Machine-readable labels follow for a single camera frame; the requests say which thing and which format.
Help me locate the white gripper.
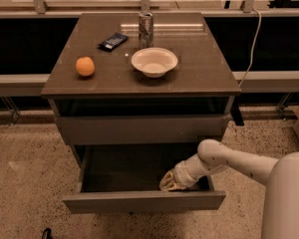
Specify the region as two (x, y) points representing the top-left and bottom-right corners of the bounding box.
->
(159, 161), (199, 191)

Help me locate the grey drawer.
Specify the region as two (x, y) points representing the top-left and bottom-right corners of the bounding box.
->
(64, 143), (225, 214)
(56, 115), (230, 145)

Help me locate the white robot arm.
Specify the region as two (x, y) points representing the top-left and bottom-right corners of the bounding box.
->
(159, 139), (299, 239)

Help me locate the grey top drawer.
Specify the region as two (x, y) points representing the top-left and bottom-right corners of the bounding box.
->
(56, 115), (230, 145)

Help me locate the grey drawer cabinet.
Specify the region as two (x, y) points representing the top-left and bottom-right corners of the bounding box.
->
(40, 12), (242, 171)

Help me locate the white bowl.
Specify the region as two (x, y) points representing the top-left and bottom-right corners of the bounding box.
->
(132, 48), (178, 78)

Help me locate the orange fruit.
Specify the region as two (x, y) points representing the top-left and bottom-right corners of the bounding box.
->
(76, 57), (95, 77)

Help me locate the silver drink can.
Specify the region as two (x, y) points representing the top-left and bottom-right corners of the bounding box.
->
(139, 11), (153, 49)

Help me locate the white cable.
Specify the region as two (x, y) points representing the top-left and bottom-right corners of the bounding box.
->
(238, 7), (262, 88)

